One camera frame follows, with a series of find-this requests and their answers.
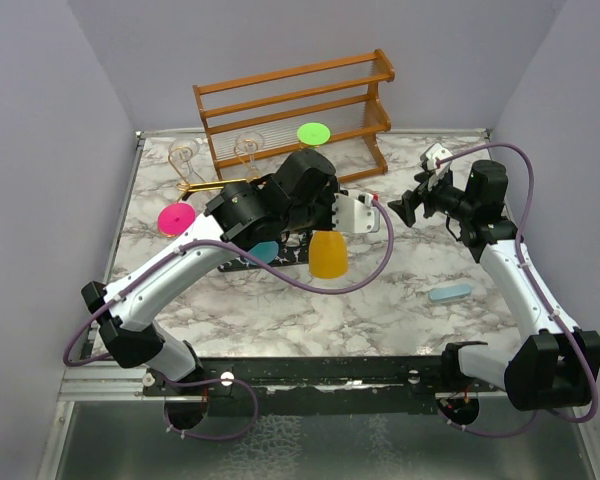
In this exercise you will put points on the pink plastic wine glass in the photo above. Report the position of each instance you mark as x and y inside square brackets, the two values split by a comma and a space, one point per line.
[175, 219]

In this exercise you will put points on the gold wine glass rack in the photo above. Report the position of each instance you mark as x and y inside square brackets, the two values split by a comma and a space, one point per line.
[293, 247]

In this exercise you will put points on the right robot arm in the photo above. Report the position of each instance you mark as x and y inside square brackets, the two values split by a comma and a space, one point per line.
[558, 362]

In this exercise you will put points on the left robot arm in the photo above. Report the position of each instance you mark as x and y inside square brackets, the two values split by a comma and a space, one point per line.
[298, 196]

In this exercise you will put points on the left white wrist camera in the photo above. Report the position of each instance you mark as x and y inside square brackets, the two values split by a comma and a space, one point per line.
[354, 212]

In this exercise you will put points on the blue plastic wine glass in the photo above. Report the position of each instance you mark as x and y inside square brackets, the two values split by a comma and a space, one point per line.
[266, 252]

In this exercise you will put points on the orange wooden shelf rack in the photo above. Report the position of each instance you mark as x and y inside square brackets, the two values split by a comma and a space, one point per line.
[343, 94]

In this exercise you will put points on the light blue small block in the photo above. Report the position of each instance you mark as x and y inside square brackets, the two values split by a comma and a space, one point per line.
[450, 293]

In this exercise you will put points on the clear tall wine glass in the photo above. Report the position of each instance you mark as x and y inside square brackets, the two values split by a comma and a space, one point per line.
[181, 153]

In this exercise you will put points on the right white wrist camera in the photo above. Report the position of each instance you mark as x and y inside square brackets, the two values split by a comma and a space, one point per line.
[434, 165]

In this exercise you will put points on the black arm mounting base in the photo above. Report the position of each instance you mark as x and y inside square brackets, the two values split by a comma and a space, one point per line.
[306, 386]

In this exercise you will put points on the yellow plastic wine glass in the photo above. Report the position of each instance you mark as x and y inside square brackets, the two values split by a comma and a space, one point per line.
[327, 255]

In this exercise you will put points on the green plastic wine glass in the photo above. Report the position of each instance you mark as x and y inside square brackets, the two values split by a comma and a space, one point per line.
[313, 134]

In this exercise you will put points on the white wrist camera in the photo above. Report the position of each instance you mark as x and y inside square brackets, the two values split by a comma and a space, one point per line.
[434, 165]
[354, 212]

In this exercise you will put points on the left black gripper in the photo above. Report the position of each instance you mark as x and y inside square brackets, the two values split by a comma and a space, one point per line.
[327, 223]

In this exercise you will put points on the clear short wine glass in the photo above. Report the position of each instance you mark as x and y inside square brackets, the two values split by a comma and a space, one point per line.
[246, 146]

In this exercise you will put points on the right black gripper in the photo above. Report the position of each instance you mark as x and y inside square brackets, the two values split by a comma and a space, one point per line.
[407, 205]

